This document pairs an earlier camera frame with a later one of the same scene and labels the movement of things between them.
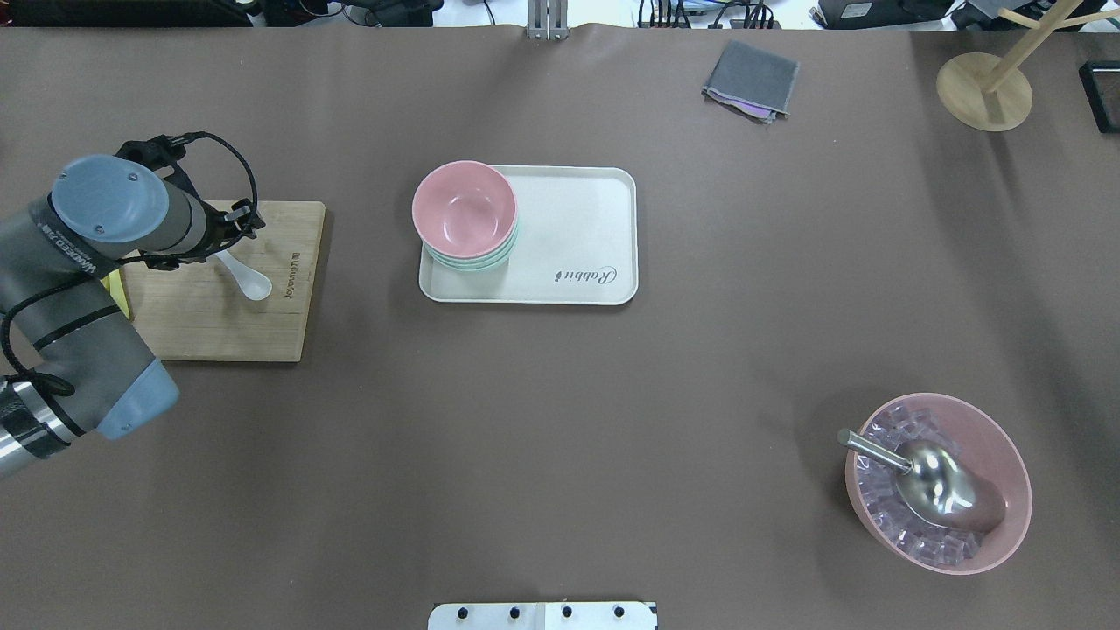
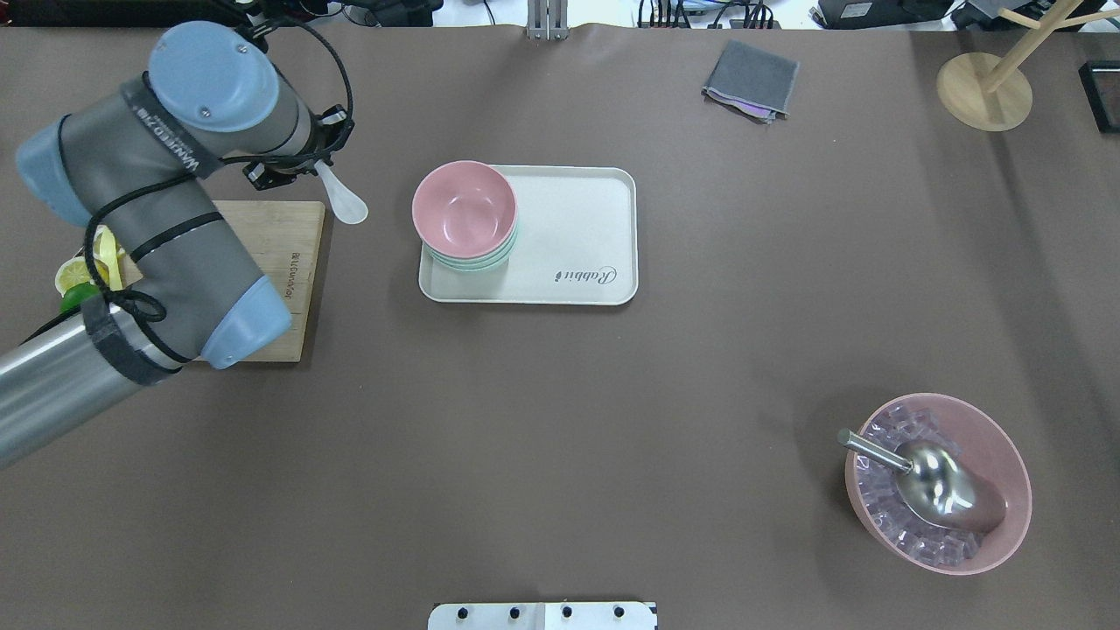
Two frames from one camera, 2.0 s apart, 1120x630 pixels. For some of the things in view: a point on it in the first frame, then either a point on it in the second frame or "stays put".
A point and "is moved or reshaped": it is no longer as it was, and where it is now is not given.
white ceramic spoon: x=255 y=285 is moved or reshaped
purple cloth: x=750 y=108 stays put
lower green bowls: x=470 y=269 stays put
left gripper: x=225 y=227 -> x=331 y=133
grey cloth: x=754 y=77 stays put
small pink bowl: x=464 y=209 stays put
